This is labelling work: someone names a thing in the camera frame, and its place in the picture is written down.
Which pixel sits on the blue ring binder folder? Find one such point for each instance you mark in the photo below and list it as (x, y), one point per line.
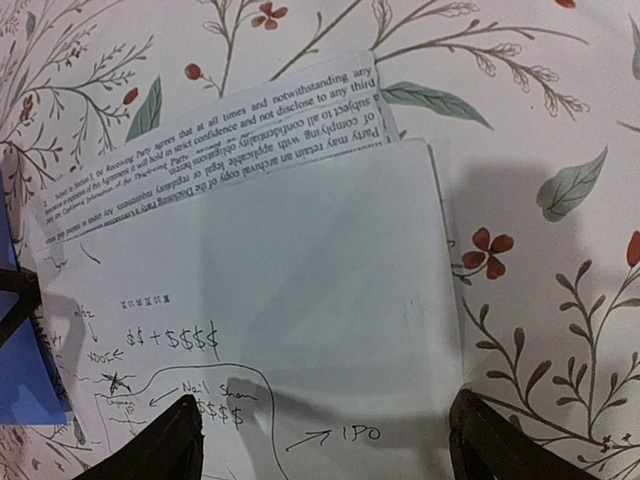
(28, 395)

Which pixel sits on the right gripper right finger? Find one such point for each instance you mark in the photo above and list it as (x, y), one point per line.
(484, 445)

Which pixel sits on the printed text paper sheet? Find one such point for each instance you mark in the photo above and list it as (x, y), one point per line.
(324, 110)

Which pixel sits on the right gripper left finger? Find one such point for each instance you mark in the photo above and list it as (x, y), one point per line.
(171, 447)

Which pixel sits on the floral patterned tablecloth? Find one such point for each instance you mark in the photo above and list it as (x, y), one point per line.
(531, 109)

